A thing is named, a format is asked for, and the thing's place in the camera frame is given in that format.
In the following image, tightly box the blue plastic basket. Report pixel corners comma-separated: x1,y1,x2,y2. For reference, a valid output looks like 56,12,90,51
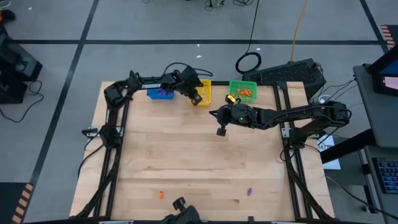
146,88,175,100

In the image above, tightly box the yellow hanging cable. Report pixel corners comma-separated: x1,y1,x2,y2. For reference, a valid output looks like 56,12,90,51
290,0,309,62

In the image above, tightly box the black backlit keyboard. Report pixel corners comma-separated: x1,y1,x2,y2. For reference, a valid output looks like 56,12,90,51
371,157,398,195

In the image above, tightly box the white cable loop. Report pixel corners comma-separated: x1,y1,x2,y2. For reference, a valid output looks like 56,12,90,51
317,94,335,104

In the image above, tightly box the green plastic basket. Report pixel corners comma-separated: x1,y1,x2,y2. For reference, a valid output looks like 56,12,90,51
229,80,258,103

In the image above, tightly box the black striped floor mat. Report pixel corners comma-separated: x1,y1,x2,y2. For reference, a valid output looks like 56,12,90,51
380,24,398,50
0,181,35,224

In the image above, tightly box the black arm base cable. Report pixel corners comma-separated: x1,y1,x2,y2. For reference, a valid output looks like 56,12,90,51
76,136,105,180
279,144,298,162

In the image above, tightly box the dark computer monitor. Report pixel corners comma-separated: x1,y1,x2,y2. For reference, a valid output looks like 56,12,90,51
368,45,398,98

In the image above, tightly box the black right arm base cable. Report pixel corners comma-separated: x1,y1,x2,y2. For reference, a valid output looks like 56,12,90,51
279,144,298,162

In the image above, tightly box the grey low desk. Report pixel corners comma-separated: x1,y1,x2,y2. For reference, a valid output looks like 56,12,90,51
360,146,398,224

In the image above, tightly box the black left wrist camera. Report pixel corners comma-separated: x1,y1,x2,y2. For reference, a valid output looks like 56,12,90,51
181,65,200,82

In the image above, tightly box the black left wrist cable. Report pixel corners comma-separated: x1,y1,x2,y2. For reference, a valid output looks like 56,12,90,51
162,62,214,78

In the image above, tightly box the black desk support bar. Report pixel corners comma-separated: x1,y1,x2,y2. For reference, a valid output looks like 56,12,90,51
320,128,377,165

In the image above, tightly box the black equipment stack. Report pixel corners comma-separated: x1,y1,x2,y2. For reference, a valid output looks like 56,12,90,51
0,29,44,105

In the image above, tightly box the white paper sheet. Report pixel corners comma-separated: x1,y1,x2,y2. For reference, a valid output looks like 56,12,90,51
317,135,342,171

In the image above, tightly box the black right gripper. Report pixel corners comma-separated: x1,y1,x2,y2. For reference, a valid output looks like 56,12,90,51
208,103,259,137

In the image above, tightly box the black hanging cable with coil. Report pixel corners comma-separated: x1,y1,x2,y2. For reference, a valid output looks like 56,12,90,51
235,0,262,75

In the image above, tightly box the black left arm base cable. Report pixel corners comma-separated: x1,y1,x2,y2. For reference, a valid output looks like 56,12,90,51
76,136,105,180

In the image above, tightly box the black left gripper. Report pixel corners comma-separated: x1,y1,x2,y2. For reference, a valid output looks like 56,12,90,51
169,66,205,107

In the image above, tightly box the yellow plastic basket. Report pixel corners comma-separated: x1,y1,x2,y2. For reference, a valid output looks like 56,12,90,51
190,79,212,107

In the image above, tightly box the black cable bundle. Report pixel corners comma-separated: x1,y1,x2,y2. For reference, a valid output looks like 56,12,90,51
203,0,256,8

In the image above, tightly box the black floor cable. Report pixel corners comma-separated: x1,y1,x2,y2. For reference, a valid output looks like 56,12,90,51
324,174,398,221
0,79,45,124

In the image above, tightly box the black orange tool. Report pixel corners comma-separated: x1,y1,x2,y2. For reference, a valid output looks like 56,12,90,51
0,8,17,22

